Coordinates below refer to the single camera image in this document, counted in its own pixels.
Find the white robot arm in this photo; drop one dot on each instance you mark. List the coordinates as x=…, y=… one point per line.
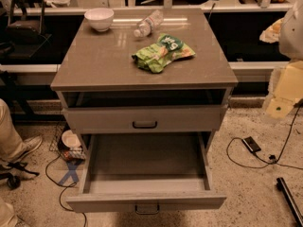
x=288, y=32

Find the white bowl on floor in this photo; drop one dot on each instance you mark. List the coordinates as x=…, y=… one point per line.
x=70, y=139

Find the black power adapter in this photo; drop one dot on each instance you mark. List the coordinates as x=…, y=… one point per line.
x=251, y=144

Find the black metal bar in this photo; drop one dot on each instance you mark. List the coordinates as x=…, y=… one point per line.
x=283, y=187

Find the green chip bag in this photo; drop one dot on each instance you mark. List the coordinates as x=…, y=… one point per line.
x=157, y=56

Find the person leg beige trousers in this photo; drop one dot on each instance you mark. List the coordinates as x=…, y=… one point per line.
x=11, y=143

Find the black chair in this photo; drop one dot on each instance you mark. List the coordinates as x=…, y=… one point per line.
x=24, y=36

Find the grey sneaker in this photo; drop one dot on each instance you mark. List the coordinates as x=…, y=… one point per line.
x=30, y=145

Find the closed grey top drawer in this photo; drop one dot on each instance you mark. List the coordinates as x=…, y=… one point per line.
x=144, y=119

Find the grey drawer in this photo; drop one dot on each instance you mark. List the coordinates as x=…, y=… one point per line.
x=146, y=173
x=144, y=119

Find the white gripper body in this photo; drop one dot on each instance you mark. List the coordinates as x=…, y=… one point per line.
x=292, y=35

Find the clear plastic water bottle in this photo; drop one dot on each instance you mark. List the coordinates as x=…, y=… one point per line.
x=146, y=26

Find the blue tape cross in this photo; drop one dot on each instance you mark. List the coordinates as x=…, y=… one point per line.
x=71, y=173

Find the snack packet on floor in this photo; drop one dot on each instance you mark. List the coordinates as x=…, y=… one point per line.
x=70, y=155

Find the grey drawer cabinet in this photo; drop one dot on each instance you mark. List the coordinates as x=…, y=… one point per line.
x=98, y=70

